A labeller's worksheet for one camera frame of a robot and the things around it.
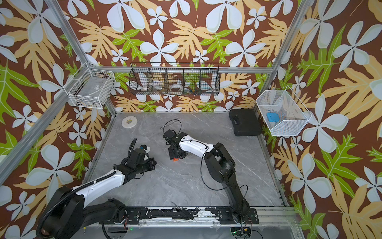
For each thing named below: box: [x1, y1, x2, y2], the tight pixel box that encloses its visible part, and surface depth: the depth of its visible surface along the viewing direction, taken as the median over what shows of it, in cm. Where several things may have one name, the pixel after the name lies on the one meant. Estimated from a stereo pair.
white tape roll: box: [121, 115, 138, 129], surface depth 117 cm
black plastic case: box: [228, 108, 262, 137], surface depth 114 cm
